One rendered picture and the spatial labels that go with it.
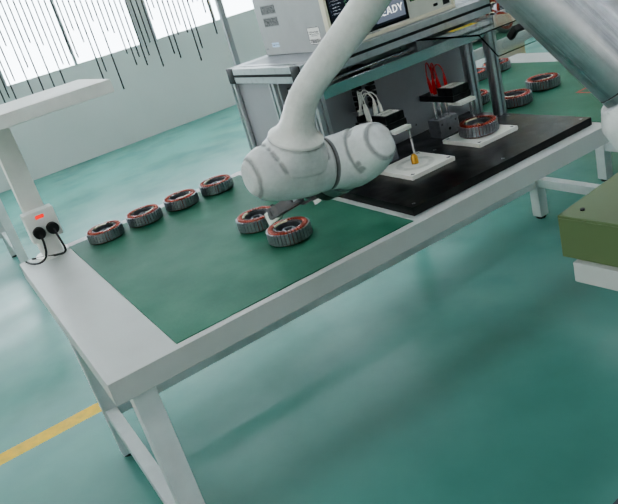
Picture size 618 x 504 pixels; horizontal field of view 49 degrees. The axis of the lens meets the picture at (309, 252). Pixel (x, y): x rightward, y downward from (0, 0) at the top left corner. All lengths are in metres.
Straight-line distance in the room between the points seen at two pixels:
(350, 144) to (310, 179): 0.10
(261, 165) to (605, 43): 0.58
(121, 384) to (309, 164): 0.53
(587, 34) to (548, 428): 1.35
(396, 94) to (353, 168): 0.89
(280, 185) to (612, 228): 0.56
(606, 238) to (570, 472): 0.87
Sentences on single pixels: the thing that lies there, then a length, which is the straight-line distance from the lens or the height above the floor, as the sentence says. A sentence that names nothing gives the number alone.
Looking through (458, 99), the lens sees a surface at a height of 0.88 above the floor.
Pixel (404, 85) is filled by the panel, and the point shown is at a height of 0.93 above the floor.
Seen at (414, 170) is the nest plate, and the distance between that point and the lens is 1.83.
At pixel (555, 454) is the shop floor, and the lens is 2.02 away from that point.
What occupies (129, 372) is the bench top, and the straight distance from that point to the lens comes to 1.34.
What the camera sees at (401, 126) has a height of 0.88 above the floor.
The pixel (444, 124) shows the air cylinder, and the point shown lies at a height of 0.81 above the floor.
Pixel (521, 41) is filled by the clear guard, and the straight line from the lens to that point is 1.92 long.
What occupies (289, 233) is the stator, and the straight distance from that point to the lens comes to 1.62.
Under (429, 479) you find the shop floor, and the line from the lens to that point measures 1.99.
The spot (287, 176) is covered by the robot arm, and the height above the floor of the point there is 1.02.
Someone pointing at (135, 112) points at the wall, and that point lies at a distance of 8.20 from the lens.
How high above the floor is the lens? 1.34
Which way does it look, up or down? 22 degrees down
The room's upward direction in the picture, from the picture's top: 16 degrees counter-clockwise
